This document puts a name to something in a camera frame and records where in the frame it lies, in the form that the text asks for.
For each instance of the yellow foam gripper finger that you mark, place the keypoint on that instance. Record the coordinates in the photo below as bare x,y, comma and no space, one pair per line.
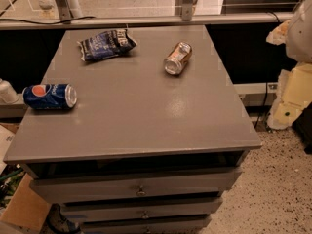
293,95

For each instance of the blue pepsi can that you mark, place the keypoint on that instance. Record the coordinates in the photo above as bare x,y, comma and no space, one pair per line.
50,96

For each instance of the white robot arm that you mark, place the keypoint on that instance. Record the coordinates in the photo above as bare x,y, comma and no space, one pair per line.
296,34

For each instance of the grey drawer cabinet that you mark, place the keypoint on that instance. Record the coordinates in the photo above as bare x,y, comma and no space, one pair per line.
132,117

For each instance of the bottom grey drawer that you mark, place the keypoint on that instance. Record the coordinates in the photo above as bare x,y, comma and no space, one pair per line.
158,225

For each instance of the grey drawer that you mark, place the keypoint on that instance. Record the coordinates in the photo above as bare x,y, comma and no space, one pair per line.
143,210
106,187
158,225

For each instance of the blue chip bag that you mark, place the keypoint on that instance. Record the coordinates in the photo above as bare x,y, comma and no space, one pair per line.
106,45

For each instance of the top grey drawer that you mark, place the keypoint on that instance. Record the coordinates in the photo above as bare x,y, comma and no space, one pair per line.
106,187

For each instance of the middle grey drawer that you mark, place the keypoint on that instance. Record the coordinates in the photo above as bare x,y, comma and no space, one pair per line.
143,210

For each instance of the white plastic bottle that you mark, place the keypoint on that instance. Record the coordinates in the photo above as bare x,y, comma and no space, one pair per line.
7,92

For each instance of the cardboard box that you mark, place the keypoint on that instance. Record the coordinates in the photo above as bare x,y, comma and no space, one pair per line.
26,211

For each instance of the metal rail frame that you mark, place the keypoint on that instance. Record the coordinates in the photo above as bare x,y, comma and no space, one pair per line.
70,14

